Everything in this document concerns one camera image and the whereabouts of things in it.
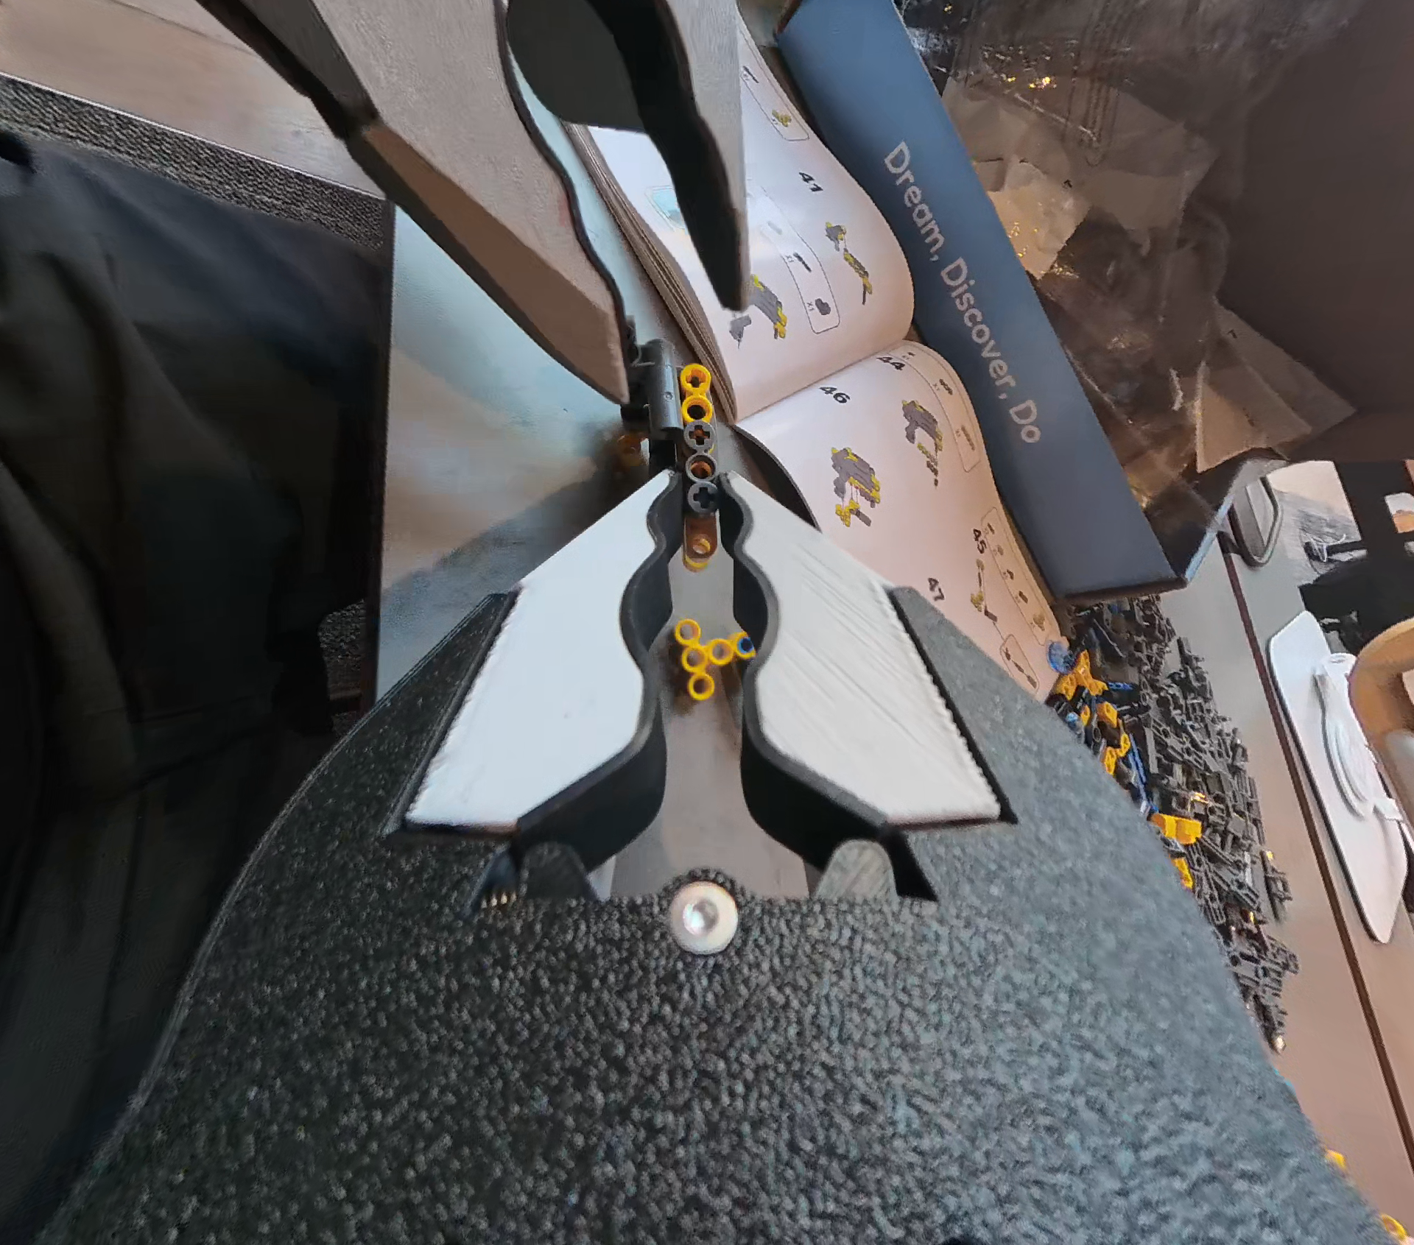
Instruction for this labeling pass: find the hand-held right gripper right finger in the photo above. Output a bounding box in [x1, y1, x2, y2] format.
[720, 472, 1007, 831]

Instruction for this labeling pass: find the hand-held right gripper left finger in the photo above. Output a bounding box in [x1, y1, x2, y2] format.
[406, 469, 680, 836]

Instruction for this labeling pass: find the yellow three-hole connector brick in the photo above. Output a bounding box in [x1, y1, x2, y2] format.
[671, 618, 720, 703]

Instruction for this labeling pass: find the yellow grey brick assembly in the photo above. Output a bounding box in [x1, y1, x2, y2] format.
[618, 337, 724, 572]

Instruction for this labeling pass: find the grey desk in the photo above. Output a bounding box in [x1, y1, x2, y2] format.
[375, 207, 1414, 1212]

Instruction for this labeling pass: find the grey fabric chair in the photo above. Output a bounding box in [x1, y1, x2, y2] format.
[0, 72, 397, 257]

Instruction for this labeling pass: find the pile of loose brick pieces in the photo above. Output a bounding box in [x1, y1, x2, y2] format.
[1042, 599, 1303, 1047]

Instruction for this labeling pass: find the open instruction booklet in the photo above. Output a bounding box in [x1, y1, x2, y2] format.
[574, 31, 1067, 705]

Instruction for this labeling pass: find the blue cardboard box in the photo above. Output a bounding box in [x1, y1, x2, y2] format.
[773, 0, 1414, 606]

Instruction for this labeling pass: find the person's body in black clothing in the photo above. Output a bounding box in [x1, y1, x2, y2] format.
[0, 129, 393, 1245]

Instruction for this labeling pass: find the wooden book stand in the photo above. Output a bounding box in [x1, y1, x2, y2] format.
[1268, 605, 1414, 946]

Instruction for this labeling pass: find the crumpled clear plastic bag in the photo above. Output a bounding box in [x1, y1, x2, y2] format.
[905, 0, 1414, 518]

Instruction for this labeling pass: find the black office chair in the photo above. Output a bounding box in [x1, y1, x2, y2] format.
[1219, 460, 1414, 630]

